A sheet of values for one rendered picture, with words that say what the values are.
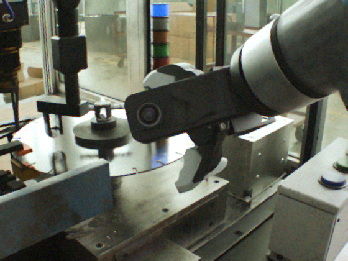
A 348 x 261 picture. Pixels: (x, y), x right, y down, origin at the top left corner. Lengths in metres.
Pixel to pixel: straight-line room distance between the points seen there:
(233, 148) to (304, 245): 0.27
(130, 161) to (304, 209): 0.28
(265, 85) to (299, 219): 0.36
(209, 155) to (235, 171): 0.42
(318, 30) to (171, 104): 0.15
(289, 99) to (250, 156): 0.48
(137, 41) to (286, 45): 0.98
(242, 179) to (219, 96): 0.48
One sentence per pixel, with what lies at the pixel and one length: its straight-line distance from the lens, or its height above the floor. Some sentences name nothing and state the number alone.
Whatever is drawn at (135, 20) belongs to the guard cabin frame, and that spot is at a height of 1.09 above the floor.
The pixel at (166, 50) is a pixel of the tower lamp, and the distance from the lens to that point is 0.89.
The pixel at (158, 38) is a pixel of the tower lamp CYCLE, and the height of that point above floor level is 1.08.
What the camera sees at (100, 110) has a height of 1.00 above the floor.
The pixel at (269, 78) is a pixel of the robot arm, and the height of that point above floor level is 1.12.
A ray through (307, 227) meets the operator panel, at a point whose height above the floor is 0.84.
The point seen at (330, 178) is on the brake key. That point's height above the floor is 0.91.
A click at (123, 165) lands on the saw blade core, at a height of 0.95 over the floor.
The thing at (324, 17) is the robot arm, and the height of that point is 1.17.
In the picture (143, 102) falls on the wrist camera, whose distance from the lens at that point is 0.33.
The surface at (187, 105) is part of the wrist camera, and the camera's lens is 0.33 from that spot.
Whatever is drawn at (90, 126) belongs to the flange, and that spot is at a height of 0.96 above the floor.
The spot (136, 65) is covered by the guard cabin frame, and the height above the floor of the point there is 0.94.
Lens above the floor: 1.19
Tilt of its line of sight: 21 degrees down
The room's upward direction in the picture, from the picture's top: straight up
